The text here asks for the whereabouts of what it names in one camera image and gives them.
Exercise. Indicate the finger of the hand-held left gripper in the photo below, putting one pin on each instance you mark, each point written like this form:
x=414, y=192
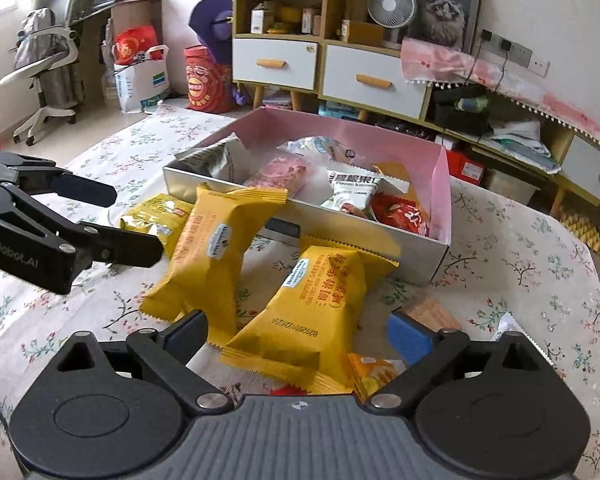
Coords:
x=85, y=190
x=130, y=252

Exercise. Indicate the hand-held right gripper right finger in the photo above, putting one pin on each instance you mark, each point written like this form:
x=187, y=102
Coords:
x=410, y=340

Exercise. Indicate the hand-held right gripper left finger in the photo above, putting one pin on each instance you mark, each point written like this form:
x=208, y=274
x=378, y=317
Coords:
x=187, y=335

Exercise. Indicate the tan wafer clear packet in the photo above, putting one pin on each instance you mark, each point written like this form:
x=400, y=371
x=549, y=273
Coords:
x=432, y=317

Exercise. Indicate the yellow green packet red label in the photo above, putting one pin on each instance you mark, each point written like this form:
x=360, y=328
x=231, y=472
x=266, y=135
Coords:
x=150, y=215

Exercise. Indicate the orange chip packet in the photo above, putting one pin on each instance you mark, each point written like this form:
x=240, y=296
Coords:
x=375, y=372

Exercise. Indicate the yellow pastry packet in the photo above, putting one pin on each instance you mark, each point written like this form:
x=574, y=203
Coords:
x=205, y=260
x=305, y=320

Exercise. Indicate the silver box pink lining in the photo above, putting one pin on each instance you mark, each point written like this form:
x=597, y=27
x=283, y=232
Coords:
x=417, y=257

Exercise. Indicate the white packet red label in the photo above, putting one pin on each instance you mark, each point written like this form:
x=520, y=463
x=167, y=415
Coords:
x=502, y=330

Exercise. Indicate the red packet white print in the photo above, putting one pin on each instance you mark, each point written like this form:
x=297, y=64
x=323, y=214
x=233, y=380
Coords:
x=400, y=217

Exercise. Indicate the silver white snack packet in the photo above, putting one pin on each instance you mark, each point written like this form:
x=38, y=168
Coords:
x=220, y=160

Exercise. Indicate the white grey nut packet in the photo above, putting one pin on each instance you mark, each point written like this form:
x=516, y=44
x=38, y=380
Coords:
x=350, y=192

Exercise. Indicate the pink snack packet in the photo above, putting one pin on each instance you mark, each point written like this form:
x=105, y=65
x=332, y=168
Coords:
x=275, y=175

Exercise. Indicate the pale blue snack packet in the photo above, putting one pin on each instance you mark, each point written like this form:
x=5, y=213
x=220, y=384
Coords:
x=315, y=146

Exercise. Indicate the white shopping bag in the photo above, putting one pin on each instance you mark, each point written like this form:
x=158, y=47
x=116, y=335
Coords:
x=132, y=85

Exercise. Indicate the floral tablecloth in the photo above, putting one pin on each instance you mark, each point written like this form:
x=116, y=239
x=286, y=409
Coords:
x=505, y=260

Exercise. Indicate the white office chair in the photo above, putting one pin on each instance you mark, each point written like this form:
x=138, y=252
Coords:
x=40, y=62

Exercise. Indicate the red gift bag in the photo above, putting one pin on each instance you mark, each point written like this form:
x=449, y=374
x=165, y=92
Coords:
x=135, y=45

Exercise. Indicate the red printed barrel bag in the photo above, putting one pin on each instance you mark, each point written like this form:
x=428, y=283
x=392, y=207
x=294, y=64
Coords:
x=205, y=85

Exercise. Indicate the grey jacket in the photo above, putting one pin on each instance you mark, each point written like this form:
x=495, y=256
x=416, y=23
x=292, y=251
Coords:
x=30, y=35

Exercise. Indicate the wooden desk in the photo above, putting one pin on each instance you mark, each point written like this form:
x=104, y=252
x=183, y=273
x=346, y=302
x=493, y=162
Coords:
x=95, y=25

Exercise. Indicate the clear white storage bin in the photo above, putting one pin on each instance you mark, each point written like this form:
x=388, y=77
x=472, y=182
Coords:
x=510, y=187

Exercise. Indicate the red cardboard box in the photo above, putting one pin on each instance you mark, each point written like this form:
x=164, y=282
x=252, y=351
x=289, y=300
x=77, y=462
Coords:
x=467, y=165

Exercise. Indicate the yellow egg tray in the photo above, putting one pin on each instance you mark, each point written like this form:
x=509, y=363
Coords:
x=582, y=232

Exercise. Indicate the clear bin pink lid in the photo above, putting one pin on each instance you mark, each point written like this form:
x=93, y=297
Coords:
x=277, y=100

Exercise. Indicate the purple rolled mat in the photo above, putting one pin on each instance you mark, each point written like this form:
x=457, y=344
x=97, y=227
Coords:
x=207, y=15

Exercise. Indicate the black storage bag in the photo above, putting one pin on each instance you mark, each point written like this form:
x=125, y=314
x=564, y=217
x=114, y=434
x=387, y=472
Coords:
x=455, y=120

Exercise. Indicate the pile of white cloths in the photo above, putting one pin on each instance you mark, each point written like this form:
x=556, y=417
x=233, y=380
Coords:
x=515, y=135

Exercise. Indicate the pale blue storage bin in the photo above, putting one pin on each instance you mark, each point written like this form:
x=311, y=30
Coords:
x=340, y=110

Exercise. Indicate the long low wooden cabinet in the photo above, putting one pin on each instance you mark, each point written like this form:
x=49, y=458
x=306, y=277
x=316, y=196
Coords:
x=562, y=145

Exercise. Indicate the yellow bag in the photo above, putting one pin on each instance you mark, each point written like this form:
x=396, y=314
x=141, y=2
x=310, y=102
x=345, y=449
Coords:
x=287, y=15

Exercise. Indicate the pink printed cloth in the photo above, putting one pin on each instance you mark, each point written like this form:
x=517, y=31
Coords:
x=430, y=60

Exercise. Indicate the small white orange box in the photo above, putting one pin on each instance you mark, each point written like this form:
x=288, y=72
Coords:
x=310, y=20

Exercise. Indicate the brown cardboard box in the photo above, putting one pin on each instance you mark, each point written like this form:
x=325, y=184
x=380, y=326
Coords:
x=362, y=34

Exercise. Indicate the black charger plug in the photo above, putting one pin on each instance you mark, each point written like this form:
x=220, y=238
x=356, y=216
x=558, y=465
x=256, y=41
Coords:
x=505, y=45
x=487, y=35

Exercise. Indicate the tall wooden shelf cabinet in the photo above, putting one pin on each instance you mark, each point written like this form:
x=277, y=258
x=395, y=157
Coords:
x=335, y=5

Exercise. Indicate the framed cat picture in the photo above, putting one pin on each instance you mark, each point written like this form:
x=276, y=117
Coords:
x=445, y=10

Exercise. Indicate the white desk fan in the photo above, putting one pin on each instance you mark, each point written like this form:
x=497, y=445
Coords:
x=391, y=4

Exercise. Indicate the grey wall socket panel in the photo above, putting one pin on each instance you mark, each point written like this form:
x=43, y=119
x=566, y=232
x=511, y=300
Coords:
x=520, y=52

